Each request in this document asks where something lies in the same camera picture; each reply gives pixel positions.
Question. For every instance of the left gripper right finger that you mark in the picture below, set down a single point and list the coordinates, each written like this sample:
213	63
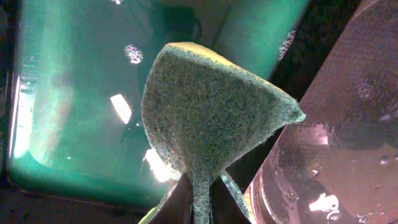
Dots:
224	208

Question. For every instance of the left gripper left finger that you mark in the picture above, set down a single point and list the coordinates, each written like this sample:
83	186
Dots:
176	205

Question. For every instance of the yellow green sponge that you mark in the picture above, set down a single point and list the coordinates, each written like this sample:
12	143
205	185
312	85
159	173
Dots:
201	113

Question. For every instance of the round black tray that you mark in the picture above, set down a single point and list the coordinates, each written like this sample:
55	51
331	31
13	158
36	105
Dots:
340	164

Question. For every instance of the black rectangular water tray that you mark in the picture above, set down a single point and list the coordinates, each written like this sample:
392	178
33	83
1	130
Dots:
73	75

